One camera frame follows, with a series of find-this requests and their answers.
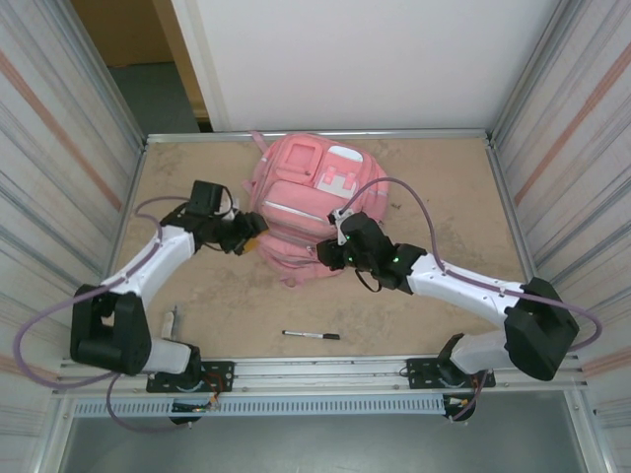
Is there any pink backpack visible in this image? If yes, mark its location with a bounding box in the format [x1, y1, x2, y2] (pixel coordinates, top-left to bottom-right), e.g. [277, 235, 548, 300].
[241, 130, 390, 290]

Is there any black marker pen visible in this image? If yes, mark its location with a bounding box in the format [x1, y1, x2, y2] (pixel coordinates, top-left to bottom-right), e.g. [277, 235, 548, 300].
[281, 329, 341, 341]

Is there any grey metal panel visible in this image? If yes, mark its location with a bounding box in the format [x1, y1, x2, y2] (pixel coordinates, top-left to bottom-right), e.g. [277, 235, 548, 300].
[58, 391, 597, 473]

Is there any brown door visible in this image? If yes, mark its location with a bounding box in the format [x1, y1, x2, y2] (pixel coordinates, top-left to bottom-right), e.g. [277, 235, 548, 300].
[71, 0, 208, 122]

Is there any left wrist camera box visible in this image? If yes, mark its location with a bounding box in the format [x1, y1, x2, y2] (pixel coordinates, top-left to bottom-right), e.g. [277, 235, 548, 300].
[215, 189, 242, 222]

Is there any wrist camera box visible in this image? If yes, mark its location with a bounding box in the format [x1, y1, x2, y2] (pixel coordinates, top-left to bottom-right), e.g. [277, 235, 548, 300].
[328, 206, 354, 246]
[215, 189, 242, 222]

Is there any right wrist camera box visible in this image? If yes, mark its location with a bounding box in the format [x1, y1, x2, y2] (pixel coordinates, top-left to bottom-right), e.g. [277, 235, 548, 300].
[328, 206, 354, 246]

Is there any aluminium side rail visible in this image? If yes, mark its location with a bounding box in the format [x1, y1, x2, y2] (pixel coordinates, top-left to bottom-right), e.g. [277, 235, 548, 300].
[98, 139, 150, 297]
[485, 139, 586, 359]

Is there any aluminium table edge rail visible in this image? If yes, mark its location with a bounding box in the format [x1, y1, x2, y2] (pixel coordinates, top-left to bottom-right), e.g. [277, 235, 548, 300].
[145, 128, 494, 145]

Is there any long aluminium base rail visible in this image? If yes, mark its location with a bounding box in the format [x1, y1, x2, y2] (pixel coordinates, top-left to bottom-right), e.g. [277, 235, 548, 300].
[58, 357, 591, 395]

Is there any grey slotted cable duct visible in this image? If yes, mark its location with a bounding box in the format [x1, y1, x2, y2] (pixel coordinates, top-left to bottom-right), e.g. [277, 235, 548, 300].
[71, 396, 445, 418]

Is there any small circuit board with wires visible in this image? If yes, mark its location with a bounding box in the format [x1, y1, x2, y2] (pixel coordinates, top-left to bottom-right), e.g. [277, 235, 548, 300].
[443, 392, 477, 420]
[170, 393, 223, 415]

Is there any aluminium corner post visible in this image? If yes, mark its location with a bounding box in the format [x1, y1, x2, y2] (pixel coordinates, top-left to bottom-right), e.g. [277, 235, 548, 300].
[63, 0, 149, 147]
[490, 0, 576, 144]

